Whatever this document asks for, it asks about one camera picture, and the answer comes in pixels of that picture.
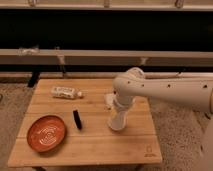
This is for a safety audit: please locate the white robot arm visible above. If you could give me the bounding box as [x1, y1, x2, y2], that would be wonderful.
[108, 67, 213, 171]

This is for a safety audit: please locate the black eraser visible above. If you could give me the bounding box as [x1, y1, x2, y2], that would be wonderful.
[73, 110, 82, 130]

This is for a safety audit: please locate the wooden table board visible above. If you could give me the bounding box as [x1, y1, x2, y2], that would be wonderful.
[8, 79, 162, 167]

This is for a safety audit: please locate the clear plastic bottle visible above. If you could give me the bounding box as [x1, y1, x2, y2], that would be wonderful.
[51, 87, 83, 99]

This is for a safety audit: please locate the orange patterned plate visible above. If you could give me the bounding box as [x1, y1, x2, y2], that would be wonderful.
[27, 115, 66, 153]

